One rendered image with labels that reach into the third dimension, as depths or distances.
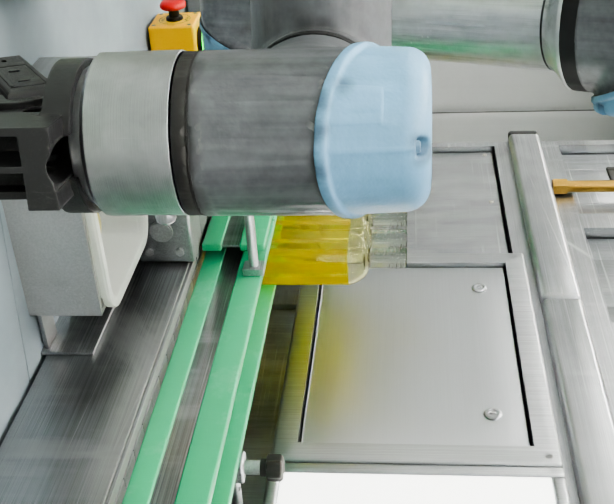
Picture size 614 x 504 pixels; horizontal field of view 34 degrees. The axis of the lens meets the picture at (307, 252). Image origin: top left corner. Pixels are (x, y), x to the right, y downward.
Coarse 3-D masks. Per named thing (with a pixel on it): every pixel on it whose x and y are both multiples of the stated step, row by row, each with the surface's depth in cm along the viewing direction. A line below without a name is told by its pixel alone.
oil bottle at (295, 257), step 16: (272, 240) 131; (288, 240) 130; (304, 240) 130; (320, 240) 130; (336, 240) 130; (352, 240) 130; (272, 256) 129; (288, 256) 129; (304, 256) 128; (320, 256) 128; (336, 256) 128; (352, 256) 128; (368, 256) 129; (272, 272) 130; (288, 272) 130; (304, 272) 130; (320, 272) 130; (336, 272) 129; (352, 272) 129
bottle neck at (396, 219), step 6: (378, 216) 139; (384, 216) 139; (390, 216) 139; (396, 216) 139; (402, 216) 139; (378, 222) 140; (384, 222) 140; (390, 222) 140; (396, 222) 139; (402, 222) 139
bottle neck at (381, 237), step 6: (372, 228) 136; (378, 228) 136; (384, 228) 136; (390, 228) 136; (396, 228) 135; (402, 228) 135; (372, 234) 135; (378, 234) 135; (384, 234) 135; (390, 234) 135; (396, 234) 134; (402, 234) 134; (372, 240) 135; (378, 240) 135; (384, 240) 135; (390, 240) 135; (396, 240) 134; (402, 240) 134; (372, 246) 135; (378, 246) 135; (384, 246) 135; (390, 246) 135; (402, 246) 135
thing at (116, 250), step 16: (96, 224) 97; (112, 224) 115; (128, 224) 115; (144, 224) 115; (96, 240) 98; (112, 240) 113; (128, 240) 114; (144, 240) 114; (96, 256) 99; (112, 256) 111; (128, 256) 111; (96, 272) 101; (112, 272) 108; (128, 272) 108; (112, 288) 105; (112, 304) 102
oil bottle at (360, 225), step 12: (288, 216) 137; (300, 216) 137; (312, 216) 137; (324, 216) 136; (336, 216) 136; (276, 228) 134; (288, 228) 134; (300, 228) 134; (312, 228) 134; (324, 228) 134; (336, 228) 133; (348, 228) 133; (360, 228) 134
